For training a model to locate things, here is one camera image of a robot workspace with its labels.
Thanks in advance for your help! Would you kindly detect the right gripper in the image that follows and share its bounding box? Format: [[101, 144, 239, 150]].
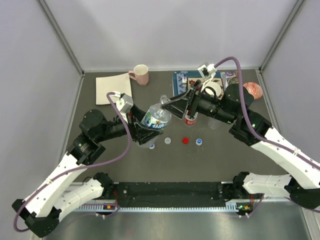
[[161, 80, 236, 125]]

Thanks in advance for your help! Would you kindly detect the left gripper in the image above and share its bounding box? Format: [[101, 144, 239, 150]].
[[96, 102, 164, 144]]

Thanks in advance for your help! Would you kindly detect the small blue-cap water bottle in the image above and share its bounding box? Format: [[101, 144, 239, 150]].
[[141, 103, 172, 130]]

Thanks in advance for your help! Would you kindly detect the white-cap red-label bottle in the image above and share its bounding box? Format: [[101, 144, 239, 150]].
[[160, 95, 170, 105]]

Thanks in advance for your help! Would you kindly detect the red-cap red-label bottle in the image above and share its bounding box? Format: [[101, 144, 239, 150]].
[[184, 112, 198, 127]]

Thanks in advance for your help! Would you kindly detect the red bottle cap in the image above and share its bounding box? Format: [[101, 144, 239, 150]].
[[181, 137, 189, 144]]

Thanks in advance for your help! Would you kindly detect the clear label-free plastic bottle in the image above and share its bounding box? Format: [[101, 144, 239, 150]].
[[208, 118, 222, 130]]

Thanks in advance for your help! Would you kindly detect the blue white bottle cap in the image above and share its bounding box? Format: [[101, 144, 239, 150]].
[[195, 138, 203, 146]]

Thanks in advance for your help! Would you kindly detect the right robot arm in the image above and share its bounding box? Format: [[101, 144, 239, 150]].
[[161, 81, 320, 211]]

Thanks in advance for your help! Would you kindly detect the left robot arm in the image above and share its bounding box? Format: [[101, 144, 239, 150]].
[[12, 104, 163, 238]]

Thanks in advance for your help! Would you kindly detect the blue patterned placemat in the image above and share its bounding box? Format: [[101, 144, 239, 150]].
[[172, 70, 228, 113]]

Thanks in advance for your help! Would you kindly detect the floral square plate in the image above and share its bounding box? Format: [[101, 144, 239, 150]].
[[187, 77, 224, 100]]

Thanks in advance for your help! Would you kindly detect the white bowl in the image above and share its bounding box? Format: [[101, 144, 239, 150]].
[[204, 81, 222, 98]]

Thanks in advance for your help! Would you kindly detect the white square plate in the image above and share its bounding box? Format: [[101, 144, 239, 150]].
[[95, 73, 132, 105]]

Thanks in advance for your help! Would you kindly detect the pink mug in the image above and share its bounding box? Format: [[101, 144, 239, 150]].
[[128, 64, 149, 86]]

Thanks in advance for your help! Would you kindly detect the red patterned bowl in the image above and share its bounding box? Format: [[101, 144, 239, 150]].
[[243, 82, 263, 100]]

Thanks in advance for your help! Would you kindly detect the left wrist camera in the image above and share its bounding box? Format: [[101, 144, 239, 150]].
[[112, 91, 134, 123]]

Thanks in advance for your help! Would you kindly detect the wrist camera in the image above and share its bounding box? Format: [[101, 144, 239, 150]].
[[112, 91, 134, 123], [197, 63, 217, 91]]

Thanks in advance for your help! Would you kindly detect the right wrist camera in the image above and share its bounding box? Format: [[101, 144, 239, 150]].
[[197, 63, 217, 91]]

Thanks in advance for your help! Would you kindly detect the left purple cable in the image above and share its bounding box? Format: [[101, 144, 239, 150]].
[[12, 91, 133, 232]]

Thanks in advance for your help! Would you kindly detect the purple cable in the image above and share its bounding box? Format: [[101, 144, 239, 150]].
[[12, 91, 133, 232], [213, 56, 320, 213]]

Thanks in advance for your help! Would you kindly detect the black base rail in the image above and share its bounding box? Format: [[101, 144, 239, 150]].
[[99, 172, 253, 208]]

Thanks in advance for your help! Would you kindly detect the grey slotted cable duct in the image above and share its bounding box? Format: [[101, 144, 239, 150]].
[[74, 200, 253, 214]]

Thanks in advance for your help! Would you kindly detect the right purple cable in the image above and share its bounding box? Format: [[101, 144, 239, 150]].
[[213, 56, 320, 213]]

